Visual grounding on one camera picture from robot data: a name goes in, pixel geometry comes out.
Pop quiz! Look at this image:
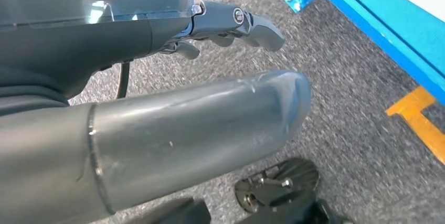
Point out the blue metal shelf rack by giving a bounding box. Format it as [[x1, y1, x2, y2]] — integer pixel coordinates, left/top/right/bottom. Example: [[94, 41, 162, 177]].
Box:
[[283, 0, 445, 106]]

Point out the yellow floor tape mark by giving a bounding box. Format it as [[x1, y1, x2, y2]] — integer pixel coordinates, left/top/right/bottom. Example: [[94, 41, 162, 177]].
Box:
[[386, 86, 445, 166]]

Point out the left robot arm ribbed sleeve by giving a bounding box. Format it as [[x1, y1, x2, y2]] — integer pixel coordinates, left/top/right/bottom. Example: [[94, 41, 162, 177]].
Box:
[[0, 76, 70, 116]]

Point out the black left hand cable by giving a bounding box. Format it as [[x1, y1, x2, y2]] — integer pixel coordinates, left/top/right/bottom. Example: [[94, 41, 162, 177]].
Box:
[[115, 61, 131, 100]]

